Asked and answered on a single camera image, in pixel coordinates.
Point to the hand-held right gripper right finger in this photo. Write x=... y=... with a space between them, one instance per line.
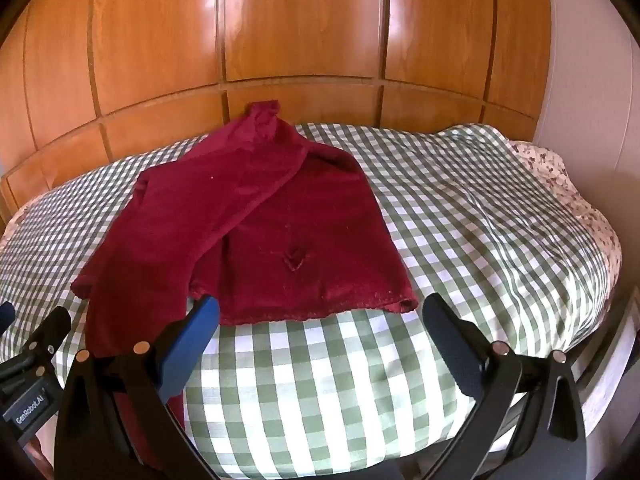
x=452 y=355

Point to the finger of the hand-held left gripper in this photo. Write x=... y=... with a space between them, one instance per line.
x=52 y=325
x=6 y=316

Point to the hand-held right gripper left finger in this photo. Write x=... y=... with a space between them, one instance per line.
x=192 y=345

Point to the dark red long-sleeve top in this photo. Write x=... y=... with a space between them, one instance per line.
x=280 y=220

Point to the green checked bed sheet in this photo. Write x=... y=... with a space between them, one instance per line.
x=450 y=240

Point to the grey bed frame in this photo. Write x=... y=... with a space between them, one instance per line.
x=607 y=345

